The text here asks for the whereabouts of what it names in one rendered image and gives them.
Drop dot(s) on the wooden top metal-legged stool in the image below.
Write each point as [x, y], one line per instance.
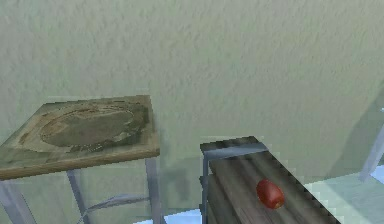
[83, 133]

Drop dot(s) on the dark wooden slatted shelf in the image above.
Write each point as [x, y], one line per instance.
[240, 173]

